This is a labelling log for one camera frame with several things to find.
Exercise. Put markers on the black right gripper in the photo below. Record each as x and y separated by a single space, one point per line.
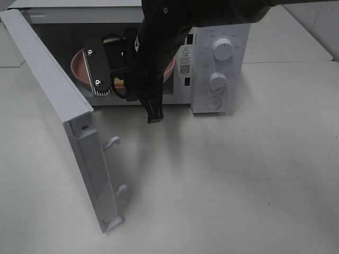
137 77

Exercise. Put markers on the white bread sandwich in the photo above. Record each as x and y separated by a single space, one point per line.
114 47

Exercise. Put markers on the pink round plate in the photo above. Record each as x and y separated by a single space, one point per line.
79 71

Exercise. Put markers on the round door release button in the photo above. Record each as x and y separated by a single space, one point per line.
213 103

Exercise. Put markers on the white microwave knob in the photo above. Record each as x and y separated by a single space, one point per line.
217 81
223 48

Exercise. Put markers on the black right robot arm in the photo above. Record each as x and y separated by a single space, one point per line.
141 55

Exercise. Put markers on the white microwave oven body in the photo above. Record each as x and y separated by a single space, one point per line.
63 26

